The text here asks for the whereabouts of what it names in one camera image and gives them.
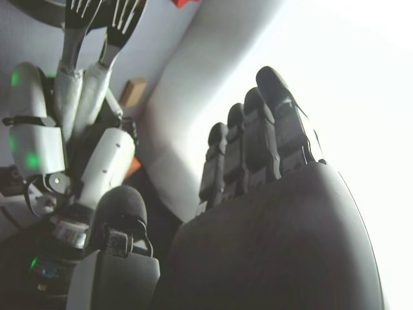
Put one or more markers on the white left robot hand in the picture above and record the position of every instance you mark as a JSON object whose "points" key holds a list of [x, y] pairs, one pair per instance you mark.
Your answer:
{"points": [[274, 242]]}

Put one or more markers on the taped metal tongs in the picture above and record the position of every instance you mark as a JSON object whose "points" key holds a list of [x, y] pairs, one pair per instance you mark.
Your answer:
{"points": [[67, 93]]}

